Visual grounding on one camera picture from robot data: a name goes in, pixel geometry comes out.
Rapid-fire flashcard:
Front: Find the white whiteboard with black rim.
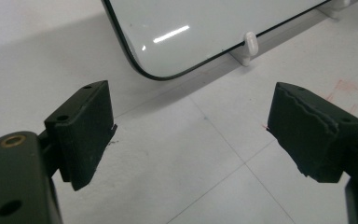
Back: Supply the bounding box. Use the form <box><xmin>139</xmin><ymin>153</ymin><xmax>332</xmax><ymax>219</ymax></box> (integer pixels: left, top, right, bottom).
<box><xmin>101</xmin><ymin>0</ymin><xmax>334</xmax><ymax>82</ymax></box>

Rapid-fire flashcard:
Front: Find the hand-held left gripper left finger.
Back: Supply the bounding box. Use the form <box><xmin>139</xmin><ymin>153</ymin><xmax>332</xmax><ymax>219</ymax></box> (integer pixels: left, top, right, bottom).
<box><xmin>38</xmin><ymin>80</ymin><xmax>118</xmax><ymax>191</ymax></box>

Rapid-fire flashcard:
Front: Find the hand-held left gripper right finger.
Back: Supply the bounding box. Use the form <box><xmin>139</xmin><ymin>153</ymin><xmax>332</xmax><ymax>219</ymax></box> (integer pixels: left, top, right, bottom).
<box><xmin>267</xmin><ymin>81</ymin><xmax>358</xmax><ymax>184</ymax></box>

